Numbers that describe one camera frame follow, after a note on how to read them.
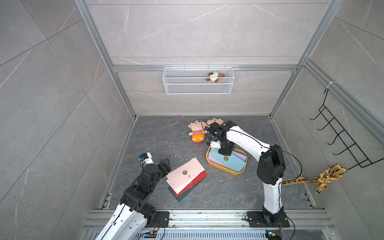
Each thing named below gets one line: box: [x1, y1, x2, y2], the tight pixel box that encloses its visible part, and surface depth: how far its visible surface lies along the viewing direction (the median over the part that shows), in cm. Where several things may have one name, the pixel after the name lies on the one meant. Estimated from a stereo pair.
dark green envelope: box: [167, 179, 203, 203], surface depth 84 cm
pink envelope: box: [166, 157, 206, 191], surface depth 90 cm
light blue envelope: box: [208, 147, 247, 172], surface depth 89 cm
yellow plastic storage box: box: [206, 147, 248, 176], surface depth 88 cm
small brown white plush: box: [205, 71, 226, 83], surface depth 90 cm
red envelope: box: [171, 170, 208, 198], surface depth 86 cm
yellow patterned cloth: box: [281, 164, 348, 194], surface depth 69 cm
